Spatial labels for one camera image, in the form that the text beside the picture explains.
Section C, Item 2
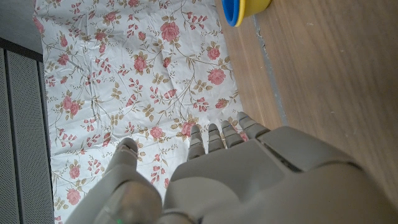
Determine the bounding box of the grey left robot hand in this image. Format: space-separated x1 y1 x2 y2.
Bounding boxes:
63 111 398 224

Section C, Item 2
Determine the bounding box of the blue plastic cup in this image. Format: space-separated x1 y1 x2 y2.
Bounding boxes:
221 0 241 27

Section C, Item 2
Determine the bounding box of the yellow plastic cup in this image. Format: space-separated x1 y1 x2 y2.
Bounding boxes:
234 0 273 27

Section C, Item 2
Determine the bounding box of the floral print backdrop cloth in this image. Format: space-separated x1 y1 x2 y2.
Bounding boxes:
32 0 246 224

